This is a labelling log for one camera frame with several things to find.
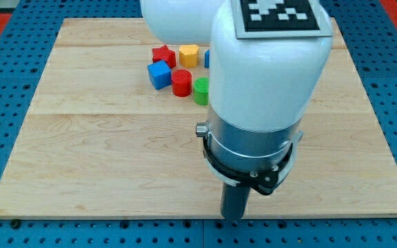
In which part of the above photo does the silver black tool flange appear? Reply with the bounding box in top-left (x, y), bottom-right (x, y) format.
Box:
top-left (196, 107), bottom-right (303, 196)

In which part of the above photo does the dark grey cylindrical probe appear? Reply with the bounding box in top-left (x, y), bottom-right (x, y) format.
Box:
top-left (221, 183), bottom-right (250, 220)

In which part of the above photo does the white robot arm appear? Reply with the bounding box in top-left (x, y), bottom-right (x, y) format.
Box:
top-left (140, 0), bottom-right (333, 220)

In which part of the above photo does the blue block behind arm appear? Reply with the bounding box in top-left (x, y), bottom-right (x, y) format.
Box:
top-left (204, 50), bottom-right (210, 68)

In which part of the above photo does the red star block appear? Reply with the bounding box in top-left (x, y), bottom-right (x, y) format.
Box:
top-left (152, 45), bottom-right (176, 69)

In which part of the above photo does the green cylinder block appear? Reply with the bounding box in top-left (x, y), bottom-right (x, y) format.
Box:
top-left (193, 77), bottom-right (209, 105)

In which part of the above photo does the red cylinder block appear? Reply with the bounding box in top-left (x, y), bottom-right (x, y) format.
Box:
top-left (171, 69), bottom-right (192, 97)

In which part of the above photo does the yellow pentagon block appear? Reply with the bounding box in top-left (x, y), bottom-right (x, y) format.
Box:
top-left (179, 44), bottom-right (199, 68)

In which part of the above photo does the blue cube block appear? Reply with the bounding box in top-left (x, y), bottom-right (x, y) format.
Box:
top-left (147, 60), bottom-right (172, 90)

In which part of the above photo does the black white fiducial marker tag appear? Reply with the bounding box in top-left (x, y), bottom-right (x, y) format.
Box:
top-left (230, 0), bottom-right (332, 39)

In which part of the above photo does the light wooden board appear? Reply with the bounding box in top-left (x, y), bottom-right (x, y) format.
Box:
top-left (0, 19), bottom-right (397, 220)

